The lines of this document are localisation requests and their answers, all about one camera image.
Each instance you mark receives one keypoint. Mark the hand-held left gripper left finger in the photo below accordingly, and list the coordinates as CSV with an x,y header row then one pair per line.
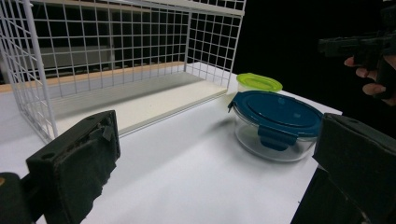
x,y
77,168

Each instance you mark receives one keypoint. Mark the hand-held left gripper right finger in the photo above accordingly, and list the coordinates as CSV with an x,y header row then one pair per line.
x,y
358,168

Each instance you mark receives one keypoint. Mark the glass container with blue lid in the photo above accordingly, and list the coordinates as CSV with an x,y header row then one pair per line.
x,y
277,124

